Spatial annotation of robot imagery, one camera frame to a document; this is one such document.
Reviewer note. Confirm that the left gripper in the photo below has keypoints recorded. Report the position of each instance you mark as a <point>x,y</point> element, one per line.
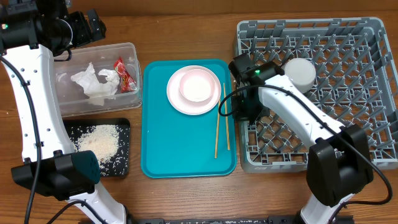
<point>84,35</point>

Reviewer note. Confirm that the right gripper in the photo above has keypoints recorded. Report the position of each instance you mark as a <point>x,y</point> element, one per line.
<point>239,115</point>

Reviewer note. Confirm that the pink shallow bowl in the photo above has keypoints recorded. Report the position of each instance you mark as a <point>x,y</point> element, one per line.
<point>197,85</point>

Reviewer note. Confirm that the pink round plate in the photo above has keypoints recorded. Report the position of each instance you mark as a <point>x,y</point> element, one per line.
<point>188,107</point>

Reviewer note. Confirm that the white tissue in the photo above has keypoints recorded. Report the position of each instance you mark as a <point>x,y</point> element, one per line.
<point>92,87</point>

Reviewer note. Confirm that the red snack wrapper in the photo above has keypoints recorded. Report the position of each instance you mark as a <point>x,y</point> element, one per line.
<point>127,83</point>

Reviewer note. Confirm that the grey bowl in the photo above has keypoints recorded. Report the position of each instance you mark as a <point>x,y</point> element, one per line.
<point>301,73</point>

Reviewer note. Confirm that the white rice with food scrap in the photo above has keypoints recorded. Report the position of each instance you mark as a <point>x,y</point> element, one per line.
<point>99,143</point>

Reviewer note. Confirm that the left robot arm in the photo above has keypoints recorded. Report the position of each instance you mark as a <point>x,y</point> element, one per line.
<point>33,36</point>

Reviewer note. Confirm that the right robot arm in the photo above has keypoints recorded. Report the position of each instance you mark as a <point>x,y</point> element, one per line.
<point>338,156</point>

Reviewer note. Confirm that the clear plastic waste bin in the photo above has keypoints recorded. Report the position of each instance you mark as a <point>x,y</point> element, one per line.
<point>71,98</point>

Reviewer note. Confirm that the grey dishwasher rack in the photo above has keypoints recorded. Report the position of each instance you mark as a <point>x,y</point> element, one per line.
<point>356,83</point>

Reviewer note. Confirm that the right wooden chopstick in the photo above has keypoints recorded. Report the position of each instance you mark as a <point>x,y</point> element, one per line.
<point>226,118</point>

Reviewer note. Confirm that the wooden chopstick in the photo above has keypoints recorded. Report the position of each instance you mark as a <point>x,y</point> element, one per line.
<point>226,118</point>
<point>217,130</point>

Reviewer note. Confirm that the left wooden chopstick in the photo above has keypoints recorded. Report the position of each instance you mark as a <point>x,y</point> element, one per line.
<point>217,130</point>

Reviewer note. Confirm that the teal serving tray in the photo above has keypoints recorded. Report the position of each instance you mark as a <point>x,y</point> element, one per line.
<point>174,144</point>

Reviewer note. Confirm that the black plastic tray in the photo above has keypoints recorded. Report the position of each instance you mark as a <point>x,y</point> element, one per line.
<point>121,168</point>

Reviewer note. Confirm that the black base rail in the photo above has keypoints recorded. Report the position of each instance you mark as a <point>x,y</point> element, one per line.
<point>284,219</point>

